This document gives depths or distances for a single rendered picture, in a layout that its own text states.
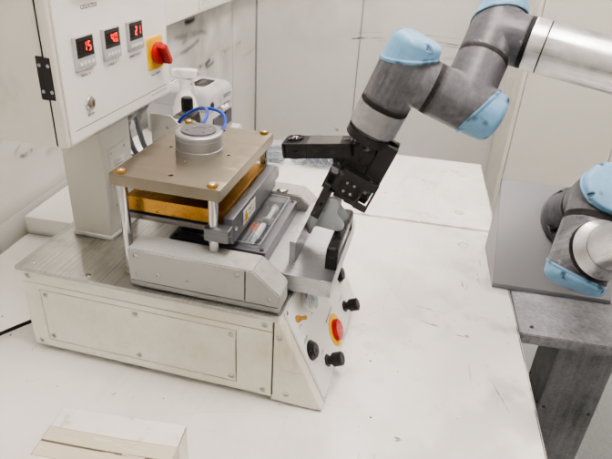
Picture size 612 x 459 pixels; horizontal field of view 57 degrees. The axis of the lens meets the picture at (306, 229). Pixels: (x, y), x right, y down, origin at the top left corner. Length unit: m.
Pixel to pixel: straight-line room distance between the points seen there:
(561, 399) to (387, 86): 1.08
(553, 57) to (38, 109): 0.73
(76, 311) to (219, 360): 0.26
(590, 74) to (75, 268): 0.85
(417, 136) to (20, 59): 2.78
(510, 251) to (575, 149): 1.77
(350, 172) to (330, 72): 2.52
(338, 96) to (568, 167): 1.31
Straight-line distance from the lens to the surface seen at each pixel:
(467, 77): 0.84
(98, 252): 1.05
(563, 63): 0.89
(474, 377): 1.10
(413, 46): 0.81
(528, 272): 1.38
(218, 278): 0.87
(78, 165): 1.05
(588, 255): 1.14
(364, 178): 0.87
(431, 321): 1.20
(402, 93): 0.82
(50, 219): 1.49
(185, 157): 0.94
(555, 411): 1.69
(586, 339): 1.29
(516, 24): 0.90
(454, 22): 3.29
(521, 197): 1.42
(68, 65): 0.87
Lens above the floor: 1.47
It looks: 29 degrees down
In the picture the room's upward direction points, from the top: 4 degrees clockwise
